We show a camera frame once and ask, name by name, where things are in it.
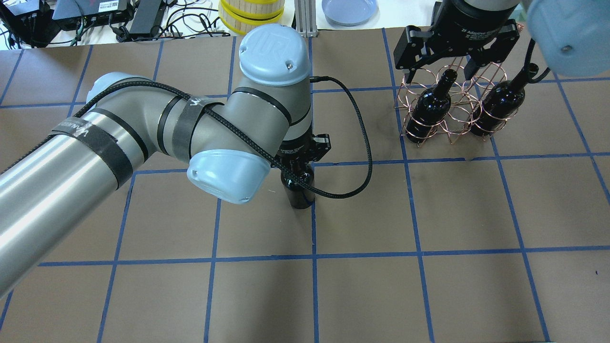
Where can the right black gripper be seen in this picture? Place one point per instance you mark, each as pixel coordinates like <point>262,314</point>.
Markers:
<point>471,25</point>

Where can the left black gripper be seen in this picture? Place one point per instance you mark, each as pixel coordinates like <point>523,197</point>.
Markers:
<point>296,146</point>

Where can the dark wine bottle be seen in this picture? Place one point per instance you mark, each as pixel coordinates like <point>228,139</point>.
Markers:
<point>299,197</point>

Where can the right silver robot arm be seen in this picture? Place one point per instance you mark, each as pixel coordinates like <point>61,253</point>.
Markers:
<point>573,35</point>

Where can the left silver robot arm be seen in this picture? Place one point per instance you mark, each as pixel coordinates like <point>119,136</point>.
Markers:
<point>229,147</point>

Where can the wine bottle in basket left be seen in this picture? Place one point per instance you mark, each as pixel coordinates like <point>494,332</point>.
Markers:
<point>431,108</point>

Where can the wine bottle in basket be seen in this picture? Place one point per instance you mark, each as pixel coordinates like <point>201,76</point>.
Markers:
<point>431,108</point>
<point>501,102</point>

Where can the wine bottle in basket right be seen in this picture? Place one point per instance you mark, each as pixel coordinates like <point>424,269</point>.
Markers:
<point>501,102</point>

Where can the yellow wooden steamer basket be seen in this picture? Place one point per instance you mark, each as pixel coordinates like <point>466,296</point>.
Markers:
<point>242,16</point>

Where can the blue plate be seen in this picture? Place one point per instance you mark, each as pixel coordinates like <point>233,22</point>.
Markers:
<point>349,12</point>

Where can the black power adapter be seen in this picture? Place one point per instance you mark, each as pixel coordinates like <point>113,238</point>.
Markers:
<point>147,19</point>

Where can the copper wire wine basket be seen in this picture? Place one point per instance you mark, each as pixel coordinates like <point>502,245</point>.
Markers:
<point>465,96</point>

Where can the aluminium frame post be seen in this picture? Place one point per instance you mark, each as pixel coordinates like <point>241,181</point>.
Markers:
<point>305,18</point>

